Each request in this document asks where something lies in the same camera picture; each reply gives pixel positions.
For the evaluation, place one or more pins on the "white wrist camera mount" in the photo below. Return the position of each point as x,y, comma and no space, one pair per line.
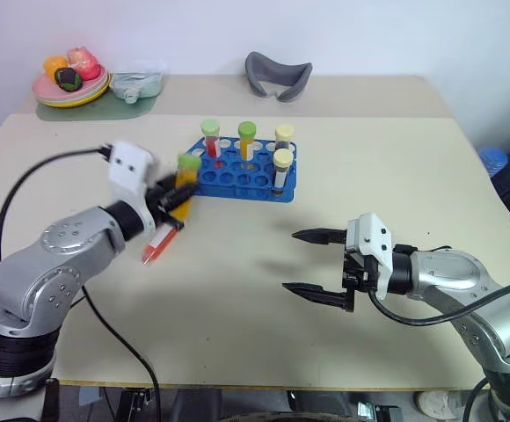
127,169
373,246

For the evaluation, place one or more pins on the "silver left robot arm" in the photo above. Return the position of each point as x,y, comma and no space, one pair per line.
57,259

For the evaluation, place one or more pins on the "grey curved neck pillow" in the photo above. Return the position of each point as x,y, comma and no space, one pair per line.
277,77

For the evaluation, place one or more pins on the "yellow test tube green cap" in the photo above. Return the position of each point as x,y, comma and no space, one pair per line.
185,176
246,136

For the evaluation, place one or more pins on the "black and green toy ball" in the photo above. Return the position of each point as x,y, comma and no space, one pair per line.
67,79

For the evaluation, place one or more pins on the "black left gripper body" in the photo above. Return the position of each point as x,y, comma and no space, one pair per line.
162,200

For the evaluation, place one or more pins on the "red test tube green cap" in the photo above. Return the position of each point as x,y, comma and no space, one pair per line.
211,134

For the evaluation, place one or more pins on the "blue bottle cap object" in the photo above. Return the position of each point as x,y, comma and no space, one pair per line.
493,162

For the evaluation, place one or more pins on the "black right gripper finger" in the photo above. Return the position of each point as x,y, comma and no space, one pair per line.
325,296
321,236

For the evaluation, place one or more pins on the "blue test tube rack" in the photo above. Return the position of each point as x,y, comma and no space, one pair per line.
246,176

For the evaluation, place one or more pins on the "pink toy peach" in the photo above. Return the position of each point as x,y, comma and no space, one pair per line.
83,61

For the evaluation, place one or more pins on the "green plate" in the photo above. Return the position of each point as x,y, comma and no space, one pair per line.
94,93

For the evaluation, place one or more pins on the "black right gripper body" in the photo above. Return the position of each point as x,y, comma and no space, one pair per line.
360,272

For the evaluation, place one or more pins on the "orange toy fruit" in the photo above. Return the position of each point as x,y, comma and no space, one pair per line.
55,65

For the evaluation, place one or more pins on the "yellow plate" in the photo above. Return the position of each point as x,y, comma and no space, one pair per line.
85,102

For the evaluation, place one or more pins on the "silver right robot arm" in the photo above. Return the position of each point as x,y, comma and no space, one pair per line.
466,285

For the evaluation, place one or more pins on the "green table mat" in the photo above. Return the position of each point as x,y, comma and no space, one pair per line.
114,110

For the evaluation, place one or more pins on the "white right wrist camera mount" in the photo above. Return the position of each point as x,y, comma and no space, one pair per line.
373,246

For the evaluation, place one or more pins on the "white round object on floor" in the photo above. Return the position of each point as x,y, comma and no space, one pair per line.
437,402

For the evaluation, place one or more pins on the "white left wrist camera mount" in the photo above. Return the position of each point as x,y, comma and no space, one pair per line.
127,169

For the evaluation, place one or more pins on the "pale green lidded container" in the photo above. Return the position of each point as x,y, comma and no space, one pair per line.
138,85

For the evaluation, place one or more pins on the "pink plate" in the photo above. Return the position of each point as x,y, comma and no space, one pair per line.
46,85

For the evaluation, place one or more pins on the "dark test tube yellow cap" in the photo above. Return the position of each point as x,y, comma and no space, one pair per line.
282,165
284,134

